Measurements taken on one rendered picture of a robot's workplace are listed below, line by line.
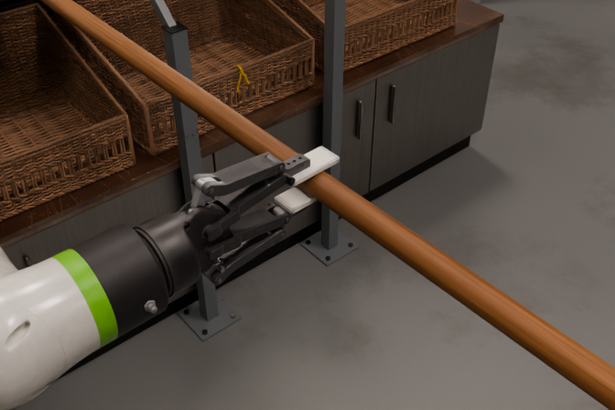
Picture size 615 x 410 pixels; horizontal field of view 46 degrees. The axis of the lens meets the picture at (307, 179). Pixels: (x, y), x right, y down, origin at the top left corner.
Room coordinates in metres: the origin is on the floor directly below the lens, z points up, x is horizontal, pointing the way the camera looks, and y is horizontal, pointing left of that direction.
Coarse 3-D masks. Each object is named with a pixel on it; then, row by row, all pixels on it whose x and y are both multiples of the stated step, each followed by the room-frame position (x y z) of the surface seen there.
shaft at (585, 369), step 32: (64, 0) 1.06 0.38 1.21; (96, 32) 0.97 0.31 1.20; (160, 64) 0.86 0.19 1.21; (192, 96) 0.79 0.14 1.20; (224, 128) 0.73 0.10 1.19; (256, 128) 0.71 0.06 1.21; (320, 192) 0.60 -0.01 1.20; (352, 192) 0.59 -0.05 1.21; (352, 224) 0.56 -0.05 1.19; (384, 224) 0.54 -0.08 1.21; (416, 256) 0.50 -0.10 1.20; (448, 256) 0.50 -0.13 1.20; (448, 288) 0.47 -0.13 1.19; (480, 288) 0.45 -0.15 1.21; (512, 320) 0.42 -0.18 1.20; (544, 320) 0.42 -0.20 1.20; (544, 352) 0.39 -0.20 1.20; (576, 352) 0.38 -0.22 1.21; (576, 384) 0.37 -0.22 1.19; (608, 384) 0.35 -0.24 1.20
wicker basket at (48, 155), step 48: (0, 48) 1.74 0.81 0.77; (48, 48) 1.80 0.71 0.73; (0, 96) 1.69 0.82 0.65; (48, 96) 1.75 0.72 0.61; (96, 96) 1.60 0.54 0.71; (0, 144) 1.55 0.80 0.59; (48, 144) 1.35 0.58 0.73; (96, 144) 1.42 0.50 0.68; (0, 192) 1.35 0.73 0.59; (48, 192) 1.33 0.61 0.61
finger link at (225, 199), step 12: (264, 180) 0.59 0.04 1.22; (276, 180) 0.59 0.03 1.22; (288, 180) 0.59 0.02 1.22; (240, 192) 0.57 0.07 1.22; (252, 192) 0.57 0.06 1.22; (264, 192) 0.58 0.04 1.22; (228, 204) 0.56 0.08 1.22; (240, 204) 0.56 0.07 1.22; (252, 204) 0.57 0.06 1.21; (228, 216) 0.54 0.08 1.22; (240, 216) 0.55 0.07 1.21; (216, 228) 0.53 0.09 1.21
